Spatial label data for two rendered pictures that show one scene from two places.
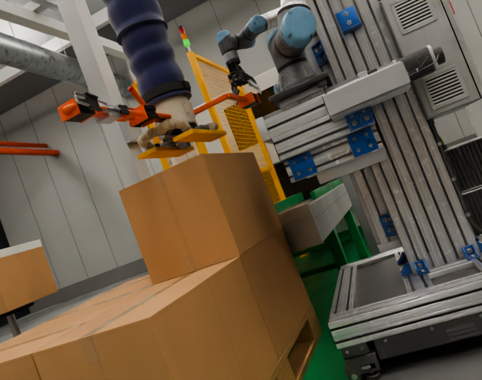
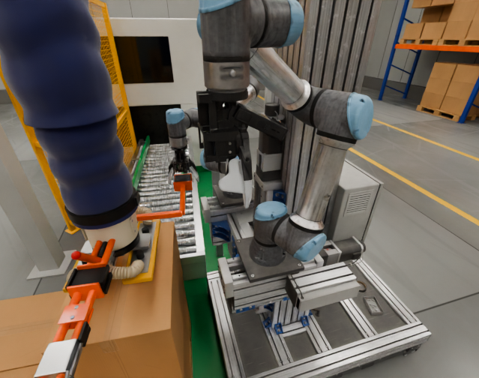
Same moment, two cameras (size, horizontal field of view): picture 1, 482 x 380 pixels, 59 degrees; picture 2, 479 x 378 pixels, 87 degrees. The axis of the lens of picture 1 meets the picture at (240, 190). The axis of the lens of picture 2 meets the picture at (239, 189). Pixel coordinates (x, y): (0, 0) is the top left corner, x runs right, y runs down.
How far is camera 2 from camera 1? 1.49 m
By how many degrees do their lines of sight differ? 45
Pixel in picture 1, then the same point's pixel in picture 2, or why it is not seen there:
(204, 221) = (155, 368)
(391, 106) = not seen: hidden behind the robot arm
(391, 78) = (348, 293)
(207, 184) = (169, 347)
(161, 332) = not seen: outside the picture
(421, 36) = (351, 220)
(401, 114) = not seen: hidden behind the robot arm
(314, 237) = (202, 273)
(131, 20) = (68, 118)
